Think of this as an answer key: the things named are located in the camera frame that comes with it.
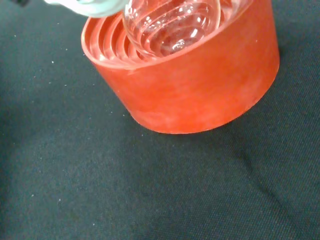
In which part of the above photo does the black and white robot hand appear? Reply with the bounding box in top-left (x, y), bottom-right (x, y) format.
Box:
top-left (13, 0), bottom-right (127, 19)

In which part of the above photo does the black bench cloth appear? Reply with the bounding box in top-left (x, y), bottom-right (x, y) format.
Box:
top-left (0, 0), bottom-right (320, 240)

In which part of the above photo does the orange stepped flask ring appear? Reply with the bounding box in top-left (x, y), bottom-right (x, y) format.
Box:
top-left (80, 0), bottom-right (281, 135)

